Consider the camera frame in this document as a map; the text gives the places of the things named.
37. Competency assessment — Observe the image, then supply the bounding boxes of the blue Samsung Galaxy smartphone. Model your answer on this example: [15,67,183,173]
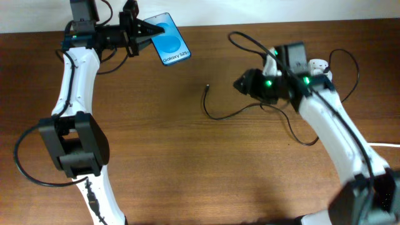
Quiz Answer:
[144,12,191,66]

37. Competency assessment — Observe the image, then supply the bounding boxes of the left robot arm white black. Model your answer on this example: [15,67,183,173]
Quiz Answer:
[39,1,164,224]

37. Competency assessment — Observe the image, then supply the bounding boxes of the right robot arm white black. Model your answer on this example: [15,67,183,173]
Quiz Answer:
[233,42,399,224]

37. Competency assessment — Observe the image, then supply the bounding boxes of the white charger adapter plug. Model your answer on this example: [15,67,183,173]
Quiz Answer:
[308,59,332,77]

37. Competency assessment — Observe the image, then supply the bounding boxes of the black USB charging cable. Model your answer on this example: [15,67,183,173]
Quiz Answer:
[202,48,361,147]

